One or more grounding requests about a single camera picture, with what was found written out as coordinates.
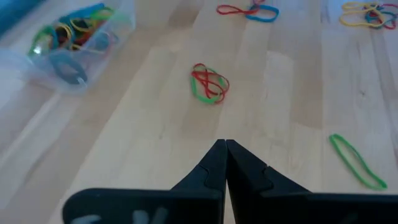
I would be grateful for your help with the wide green rubber band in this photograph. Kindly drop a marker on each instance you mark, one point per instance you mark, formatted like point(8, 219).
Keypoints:
point(374, 186)

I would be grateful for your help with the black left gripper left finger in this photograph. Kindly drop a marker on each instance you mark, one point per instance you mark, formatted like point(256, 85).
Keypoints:
point(186, 202)

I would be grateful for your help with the clear plastic bin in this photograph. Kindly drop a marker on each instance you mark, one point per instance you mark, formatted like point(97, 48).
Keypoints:
point(18, 67)

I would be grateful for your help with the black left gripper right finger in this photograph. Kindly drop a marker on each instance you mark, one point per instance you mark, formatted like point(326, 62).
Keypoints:
point(264, 202)

